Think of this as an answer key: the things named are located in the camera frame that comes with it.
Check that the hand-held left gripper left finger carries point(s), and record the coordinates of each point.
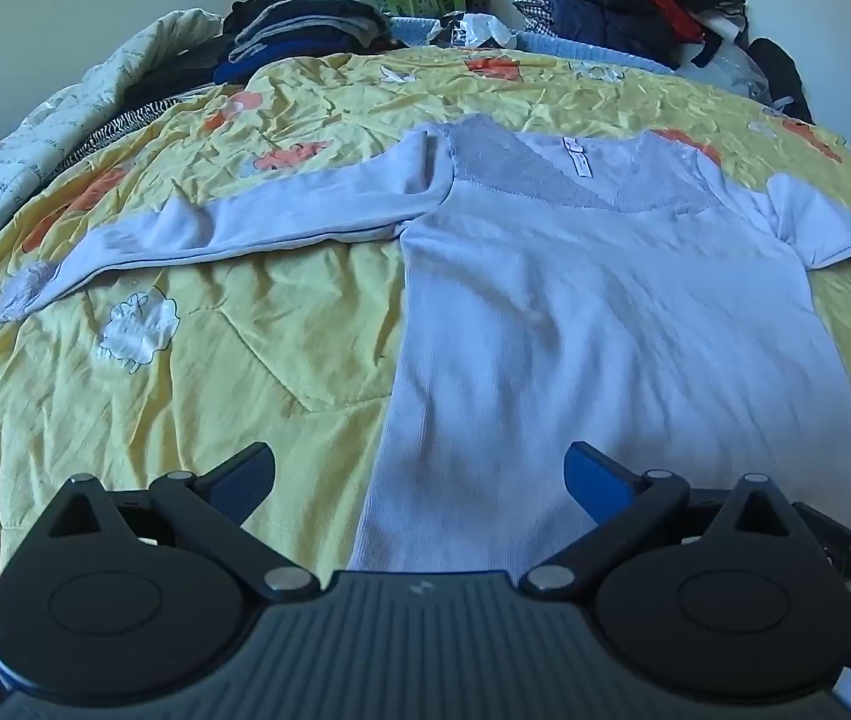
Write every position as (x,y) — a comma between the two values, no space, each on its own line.
(245,481)

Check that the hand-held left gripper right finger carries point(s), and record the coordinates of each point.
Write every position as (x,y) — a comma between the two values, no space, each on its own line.
(596,474)

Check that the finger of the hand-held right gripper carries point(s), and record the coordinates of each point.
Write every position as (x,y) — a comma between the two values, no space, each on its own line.
(845,540)

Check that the white long-sleeve shirt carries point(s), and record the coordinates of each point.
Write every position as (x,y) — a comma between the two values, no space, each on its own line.
(582,300)

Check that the pile of dark folded clothes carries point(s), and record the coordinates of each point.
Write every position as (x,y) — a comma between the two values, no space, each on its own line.
(298,30)

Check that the yellow printed quilt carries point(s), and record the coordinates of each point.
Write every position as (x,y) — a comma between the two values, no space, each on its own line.
(193,390)

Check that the black white striped cloth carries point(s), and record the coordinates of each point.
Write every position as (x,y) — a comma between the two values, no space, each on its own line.
(118,124)

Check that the white quilted blanket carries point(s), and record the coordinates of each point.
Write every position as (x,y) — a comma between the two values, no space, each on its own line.
(43,127)

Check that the light blue knitted blanket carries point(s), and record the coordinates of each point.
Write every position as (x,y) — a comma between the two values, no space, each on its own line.
(567,46)

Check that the clear plastic bag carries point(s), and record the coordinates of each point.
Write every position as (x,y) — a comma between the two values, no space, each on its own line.
(732,67)

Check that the black bag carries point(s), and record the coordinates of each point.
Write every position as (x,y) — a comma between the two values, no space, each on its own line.
(781,75)

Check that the navy padded jacket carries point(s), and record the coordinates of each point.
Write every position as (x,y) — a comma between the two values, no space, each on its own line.
(605,15)

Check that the white plastic bag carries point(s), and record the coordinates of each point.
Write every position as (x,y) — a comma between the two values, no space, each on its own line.
(474,30)

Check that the checkered cloth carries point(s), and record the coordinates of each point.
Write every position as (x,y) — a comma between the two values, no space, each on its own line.
(532,11)

